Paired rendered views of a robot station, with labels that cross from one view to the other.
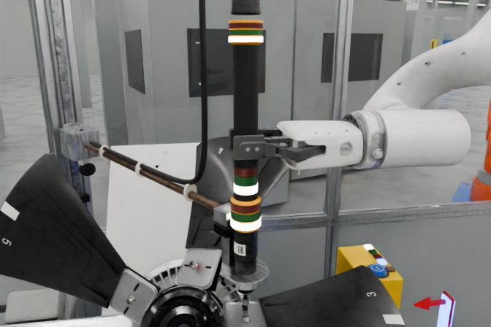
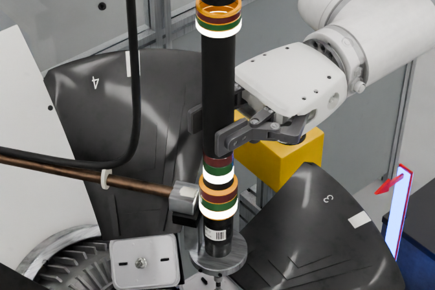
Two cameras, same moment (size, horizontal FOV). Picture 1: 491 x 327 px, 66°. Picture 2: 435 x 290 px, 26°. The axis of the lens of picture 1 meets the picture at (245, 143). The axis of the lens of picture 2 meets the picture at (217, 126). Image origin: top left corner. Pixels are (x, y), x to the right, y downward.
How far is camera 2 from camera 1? 67 cm
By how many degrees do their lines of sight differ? 38
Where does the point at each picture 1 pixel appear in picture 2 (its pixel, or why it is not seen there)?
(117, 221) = not seen: outside the picture
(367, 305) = (330, 215)
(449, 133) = (423, 33)
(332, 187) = not seen: outside the picture
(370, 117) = (347, 48)
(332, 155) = (322, 114)
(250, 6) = not seen: outside the picture
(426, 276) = not seen: hidden behind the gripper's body
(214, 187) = (114, 146)
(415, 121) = (390, 33)
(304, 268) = not seen: hidden behind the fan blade
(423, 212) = not seen: outside the picture
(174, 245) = (26, 221)
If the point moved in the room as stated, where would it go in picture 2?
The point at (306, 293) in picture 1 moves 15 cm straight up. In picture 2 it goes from (261, 229) to (265, 149)
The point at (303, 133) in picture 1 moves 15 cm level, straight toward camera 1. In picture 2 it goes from (292, 104) to (359, 201)
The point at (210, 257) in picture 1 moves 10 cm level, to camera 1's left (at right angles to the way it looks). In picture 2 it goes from (160, 246) to (84, 279)
